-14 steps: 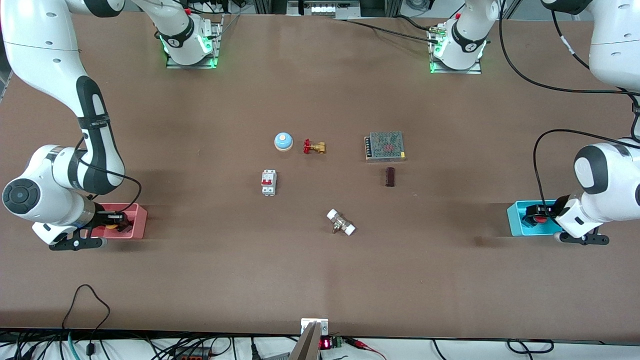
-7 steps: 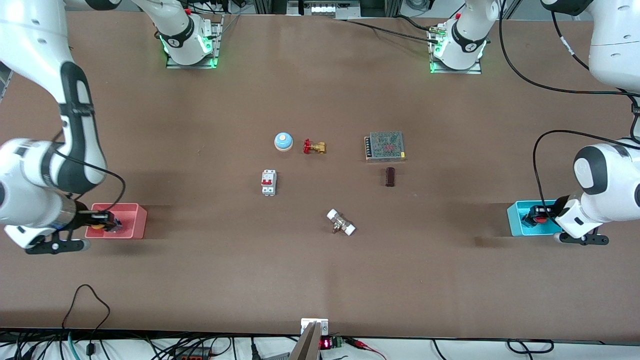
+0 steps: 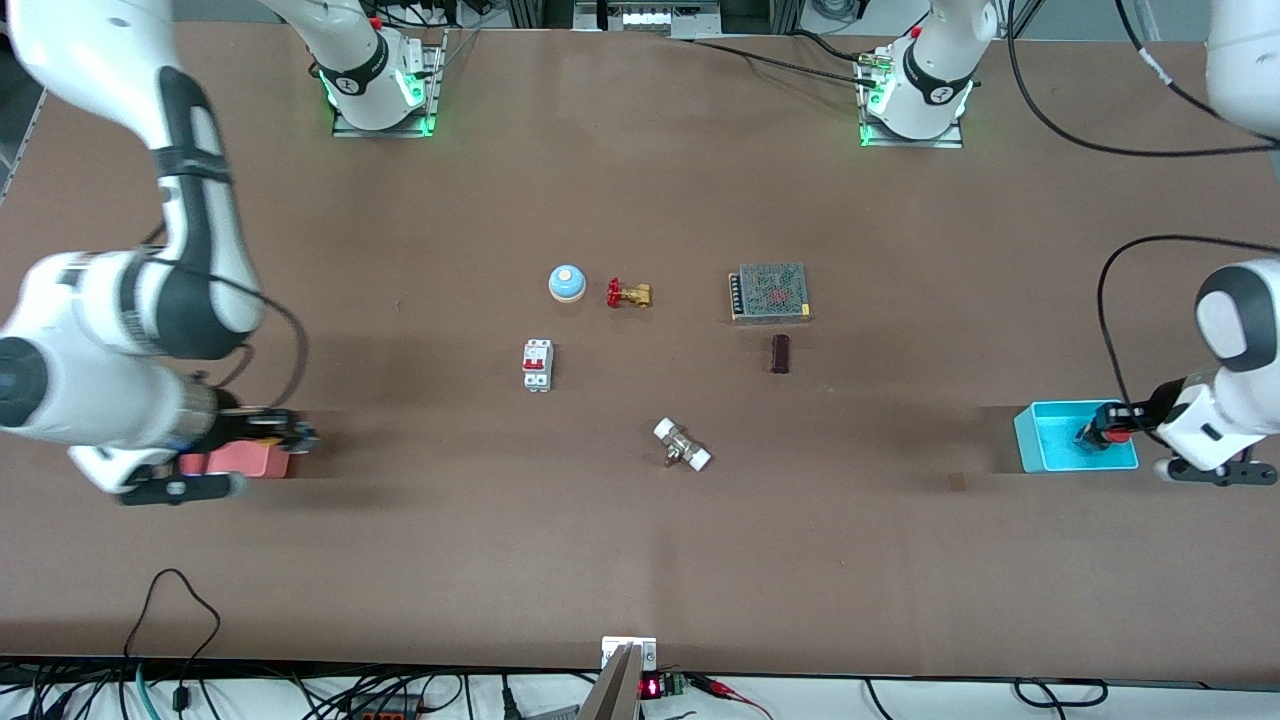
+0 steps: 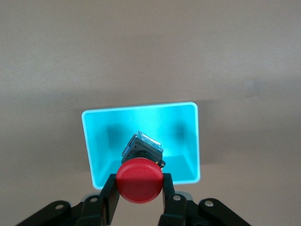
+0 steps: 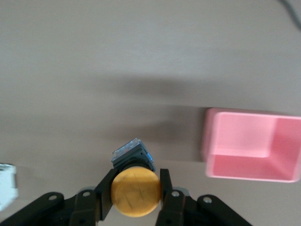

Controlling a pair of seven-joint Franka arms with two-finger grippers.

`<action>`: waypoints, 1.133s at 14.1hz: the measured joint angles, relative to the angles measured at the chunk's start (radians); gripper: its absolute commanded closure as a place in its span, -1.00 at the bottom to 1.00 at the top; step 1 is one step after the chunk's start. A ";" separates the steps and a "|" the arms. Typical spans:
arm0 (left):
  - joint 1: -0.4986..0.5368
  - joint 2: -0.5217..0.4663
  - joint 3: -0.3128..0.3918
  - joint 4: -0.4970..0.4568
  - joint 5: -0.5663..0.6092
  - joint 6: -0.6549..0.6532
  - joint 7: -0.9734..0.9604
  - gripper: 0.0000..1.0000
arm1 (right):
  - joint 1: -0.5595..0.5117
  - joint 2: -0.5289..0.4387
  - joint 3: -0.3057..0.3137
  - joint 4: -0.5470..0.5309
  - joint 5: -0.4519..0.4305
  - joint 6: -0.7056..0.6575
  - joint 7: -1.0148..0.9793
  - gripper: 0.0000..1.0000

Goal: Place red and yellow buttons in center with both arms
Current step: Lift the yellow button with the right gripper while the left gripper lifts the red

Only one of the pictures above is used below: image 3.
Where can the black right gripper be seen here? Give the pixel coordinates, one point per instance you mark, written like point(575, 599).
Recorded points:
point(243, 424)

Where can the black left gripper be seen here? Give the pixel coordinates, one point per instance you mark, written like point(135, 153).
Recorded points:
point(1137, 415)

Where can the red push button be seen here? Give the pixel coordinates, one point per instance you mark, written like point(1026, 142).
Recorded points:
point(1100, 436)

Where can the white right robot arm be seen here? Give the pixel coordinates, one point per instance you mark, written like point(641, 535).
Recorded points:
point(150, 300)

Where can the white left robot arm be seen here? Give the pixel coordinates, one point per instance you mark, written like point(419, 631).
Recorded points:
point(1240, 350)

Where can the pink plastic bin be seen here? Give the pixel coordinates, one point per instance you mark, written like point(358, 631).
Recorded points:
point(235, 463)

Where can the cyan plastic bin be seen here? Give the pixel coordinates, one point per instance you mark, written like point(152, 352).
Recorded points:
point(1050, 440)

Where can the white circuit breaker red switches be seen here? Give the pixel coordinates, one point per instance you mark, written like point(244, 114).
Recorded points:
point(537, 365)

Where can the blue service bell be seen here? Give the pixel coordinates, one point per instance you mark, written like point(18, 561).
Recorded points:
point(566, 283)

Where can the dark brown rectangular block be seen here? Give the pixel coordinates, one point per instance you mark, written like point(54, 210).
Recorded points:
point(780, 354)

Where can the metal mesh power supply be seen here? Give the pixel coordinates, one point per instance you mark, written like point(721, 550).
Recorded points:
point(770, 292)

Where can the metal valve white ends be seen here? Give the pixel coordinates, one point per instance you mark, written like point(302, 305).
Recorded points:
point(682, 446)

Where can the small red digit display board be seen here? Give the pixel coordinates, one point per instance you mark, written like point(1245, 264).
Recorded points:
point(652, 687)

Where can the red alligator clip lead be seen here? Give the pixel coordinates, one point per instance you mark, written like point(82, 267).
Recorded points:
point(730, 690)

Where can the silver control box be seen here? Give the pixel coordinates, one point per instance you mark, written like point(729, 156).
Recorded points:
point(646, 16)

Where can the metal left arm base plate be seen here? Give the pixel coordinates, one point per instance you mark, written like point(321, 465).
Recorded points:
point(955, 140)

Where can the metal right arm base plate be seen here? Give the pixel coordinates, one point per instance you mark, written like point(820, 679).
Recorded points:
point(436, 90)

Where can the aluminium frame profile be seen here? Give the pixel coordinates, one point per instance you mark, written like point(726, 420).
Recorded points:
point(20, 140)

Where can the aluminium camera mount bar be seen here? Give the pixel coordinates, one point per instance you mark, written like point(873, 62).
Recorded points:
point(620, 680)

